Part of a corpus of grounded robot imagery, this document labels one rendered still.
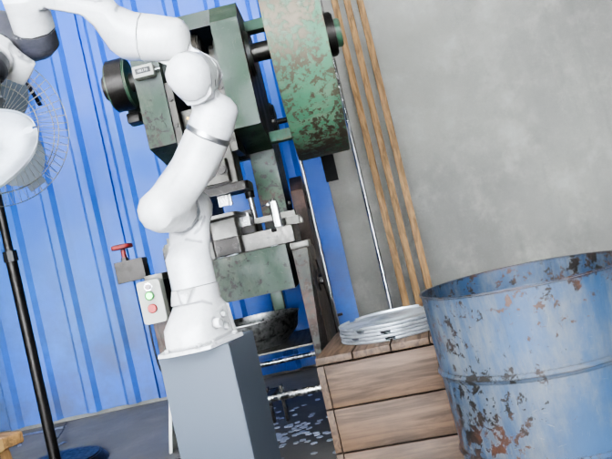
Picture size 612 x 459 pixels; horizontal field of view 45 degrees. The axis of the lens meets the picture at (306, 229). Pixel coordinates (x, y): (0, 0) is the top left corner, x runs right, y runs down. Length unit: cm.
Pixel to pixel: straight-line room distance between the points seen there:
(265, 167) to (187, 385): 123
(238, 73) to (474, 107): 163
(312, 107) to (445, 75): 161
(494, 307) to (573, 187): 261
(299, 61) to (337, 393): 101
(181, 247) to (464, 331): 74
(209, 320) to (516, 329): 72
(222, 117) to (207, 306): 44
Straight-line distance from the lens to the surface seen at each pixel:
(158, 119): 257
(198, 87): 169
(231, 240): 244
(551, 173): 388
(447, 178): 378
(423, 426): 184
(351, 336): 190
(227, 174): 251
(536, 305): 133
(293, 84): 229
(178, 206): 171
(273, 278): 236
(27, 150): 151
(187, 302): 174
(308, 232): 280
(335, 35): 261
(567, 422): 138
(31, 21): 185
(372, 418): 185
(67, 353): 402
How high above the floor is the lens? 64
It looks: 1 degrees up
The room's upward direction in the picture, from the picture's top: 13 degrees counter-clockwise
